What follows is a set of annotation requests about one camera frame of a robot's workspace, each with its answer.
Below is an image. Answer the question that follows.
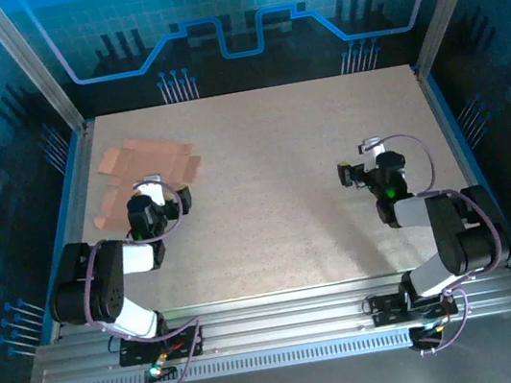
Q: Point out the left small LED circuit board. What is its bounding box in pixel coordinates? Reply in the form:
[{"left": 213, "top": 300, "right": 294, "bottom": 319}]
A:
[{"left": 141, "top": 352, "right": 180, "bottom": 383}]

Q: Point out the small led circuit board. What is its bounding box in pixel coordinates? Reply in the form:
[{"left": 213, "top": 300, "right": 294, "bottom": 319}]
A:
[
  {"left": 141, "top": 352, "right": 180, "bottom": 383},
  {"left": 405, "top": 316, "right": 450, "bottom": 344}
]

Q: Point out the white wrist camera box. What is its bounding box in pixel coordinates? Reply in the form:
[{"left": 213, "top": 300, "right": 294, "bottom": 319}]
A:
[
  {"left": 130, "top": 172, "right": 167, "bottom": 210},
  {"left": 356, "top": 134, "right": 390, "bottom": 175}
]

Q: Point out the right small LED circuit board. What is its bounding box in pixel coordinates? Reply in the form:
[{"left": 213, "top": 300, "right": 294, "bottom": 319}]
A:
[{"left": 405, "top": 316, "right": 450, "bottom": 344}]

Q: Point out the slotted grey cable duct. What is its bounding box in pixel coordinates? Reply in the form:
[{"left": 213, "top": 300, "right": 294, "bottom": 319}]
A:
[{"left": 61, "top": 326, "right": 420, "bottom": 383}]

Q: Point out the left aluminium corner post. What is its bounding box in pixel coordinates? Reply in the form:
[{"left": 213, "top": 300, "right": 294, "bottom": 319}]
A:
[{"left": 0, "top": 0, "right": 90, "bottom": 145}]

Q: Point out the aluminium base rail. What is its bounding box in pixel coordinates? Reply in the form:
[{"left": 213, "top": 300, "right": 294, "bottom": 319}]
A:
[{"left": 29, "top": 254, "right": 511, "bottom": 383}]

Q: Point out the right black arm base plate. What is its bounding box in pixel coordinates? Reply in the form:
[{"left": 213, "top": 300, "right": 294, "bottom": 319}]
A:
[{"left": 367, "top": 283, "right": 461, "bottom": 329}]

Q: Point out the left aluminium side rail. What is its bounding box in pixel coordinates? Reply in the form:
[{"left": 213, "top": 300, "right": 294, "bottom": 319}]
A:
[{"left": 15, "top": 122, "right": 126, "bottom": 345}]

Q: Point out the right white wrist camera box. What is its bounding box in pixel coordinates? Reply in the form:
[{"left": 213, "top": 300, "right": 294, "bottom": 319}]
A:
[{"left": 356, "top": 134, "right": 390, "bottom": 175}]

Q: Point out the right aluminium side rail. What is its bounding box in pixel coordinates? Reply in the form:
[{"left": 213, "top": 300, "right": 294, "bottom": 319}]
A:
[{"left": 413, "top": 55, "right": 511, "bottom": 281}]

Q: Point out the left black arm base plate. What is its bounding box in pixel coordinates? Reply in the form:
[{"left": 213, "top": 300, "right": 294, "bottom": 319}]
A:
[{"left": 115, "top": 323, "right": 208, "bottom": 370}]

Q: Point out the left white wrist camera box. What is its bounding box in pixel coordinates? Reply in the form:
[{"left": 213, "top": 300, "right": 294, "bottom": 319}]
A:
[{"left": 130, "top": 172, "right": 167, "bottom": 210}]

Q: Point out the brown cardboard paper box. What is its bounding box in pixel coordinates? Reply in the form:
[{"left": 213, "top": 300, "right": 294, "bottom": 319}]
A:
[{"left": 81, "top": 126, "right": 212, "bottom": 236}]

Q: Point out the aluminium side rail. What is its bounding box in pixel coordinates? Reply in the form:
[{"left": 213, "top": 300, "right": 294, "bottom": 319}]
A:
[
  {"left": 15, "top": 122, "right": 126, "bottom": 345},
  {"left": 413, "top": 55, "right": 511, "bottom": 281}
]

